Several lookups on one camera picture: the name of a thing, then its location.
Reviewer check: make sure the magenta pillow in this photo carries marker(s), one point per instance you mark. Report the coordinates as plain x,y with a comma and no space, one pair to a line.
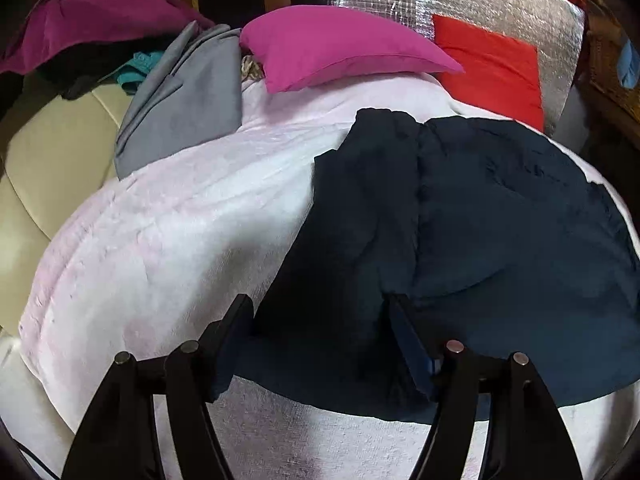
325,50

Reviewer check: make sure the red pillow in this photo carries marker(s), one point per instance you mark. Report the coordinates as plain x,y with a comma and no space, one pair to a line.
490,70

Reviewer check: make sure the black garment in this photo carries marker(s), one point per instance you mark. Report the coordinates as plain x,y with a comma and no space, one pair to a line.
75,75

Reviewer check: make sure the blue cloth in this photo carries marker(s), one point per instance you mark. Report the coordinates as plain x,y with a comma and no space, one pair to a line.
629,62

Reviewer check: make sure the white fleece blanket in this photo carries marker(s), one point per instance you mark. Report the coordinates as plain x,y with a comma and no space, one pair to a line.
175,230

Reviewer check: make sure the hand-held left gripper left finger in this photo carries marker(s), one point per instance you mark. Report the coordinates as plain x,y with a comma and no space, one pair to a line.
235,345

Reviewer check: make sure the cream leather sofa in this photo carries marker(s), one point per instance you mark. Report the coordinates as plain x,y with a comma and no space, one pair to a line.
55,160

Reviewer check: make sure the teal garment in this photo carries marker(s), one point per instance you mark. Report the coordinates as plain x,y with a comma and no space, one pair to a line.
137,70

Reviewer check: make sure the navy zip-up jacket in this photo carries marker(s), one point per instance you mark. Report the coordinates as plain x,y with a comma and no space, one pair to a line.
475,220

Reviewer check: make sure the wicker basket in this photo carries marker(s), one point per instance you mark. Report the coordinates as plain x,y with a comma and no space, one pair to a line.
607,75

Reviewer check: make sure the grey garment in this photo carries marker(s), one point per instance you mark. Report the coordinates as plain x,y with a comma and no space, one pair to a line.
185,95

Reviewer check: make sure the magenta garment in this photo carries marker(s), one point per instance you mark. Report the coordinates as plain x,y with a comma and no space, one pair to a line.
90,20

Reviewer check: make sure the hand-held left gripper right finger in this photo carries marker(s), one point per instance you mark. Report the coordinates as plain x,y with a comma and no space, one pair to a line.
412,345

